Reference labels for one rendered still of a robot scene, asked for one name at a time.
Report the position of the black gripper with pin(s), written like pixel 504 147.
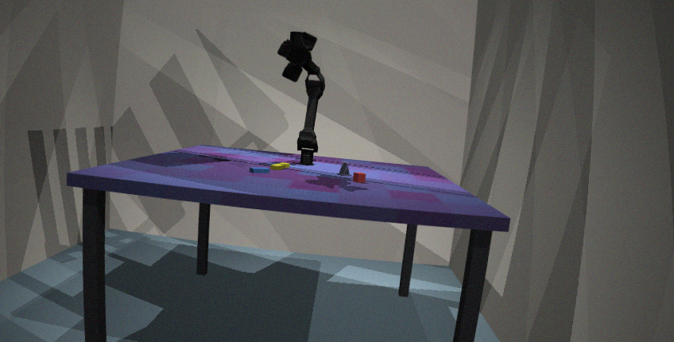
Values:
pixel 293 70

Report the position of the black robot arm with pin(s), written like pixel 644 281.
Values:
pixel 314 89

